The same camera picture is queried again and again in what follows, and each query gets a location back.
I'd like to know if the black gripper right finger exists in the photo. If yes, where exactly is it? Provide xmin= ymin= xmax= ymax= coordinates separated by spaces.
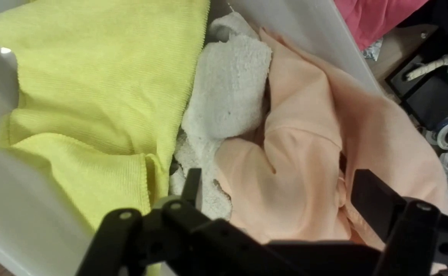
xmin=350 ymin=168 xmax=406 ymax=242

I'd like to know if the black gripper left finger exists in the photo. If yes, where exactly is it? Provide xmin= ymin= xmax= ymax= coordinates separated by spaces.
xmin=181 ymin=167 xmax=202 ymax=211

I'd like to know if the peach cloth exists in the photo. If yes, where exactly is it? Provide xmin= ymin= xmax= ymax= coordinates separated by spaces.
xmin=213 ymin=27 xmax=448 ymax=253

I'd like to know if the white terry cloth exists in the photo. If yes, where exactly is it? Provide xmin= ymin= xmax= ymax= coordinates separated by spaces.
xmin=169 ymin=12 xmax=275 ymax=220

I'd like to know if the bright yellow cloth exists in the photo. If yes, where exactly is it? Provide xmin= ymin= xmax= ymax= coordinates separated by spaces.
xmin=0 ymin=0 xmax=212 ymax=231

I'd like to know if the pink cloth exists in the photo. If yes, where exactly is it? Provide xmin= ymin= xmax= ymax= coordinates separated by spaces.
xmin=333 ymin=0 xmax=429 ymax=50

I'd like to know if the black flat box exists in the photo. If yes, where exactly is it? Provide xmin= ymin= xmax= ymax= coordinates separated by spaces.
xmin=383 ymin=50 xmax=448 ymax=130

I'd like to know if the white plastic bin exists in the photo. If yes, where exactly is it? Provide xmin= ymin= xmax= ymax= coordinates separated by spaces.
xmin=0 ymin=0 xmax=390 ymax=276

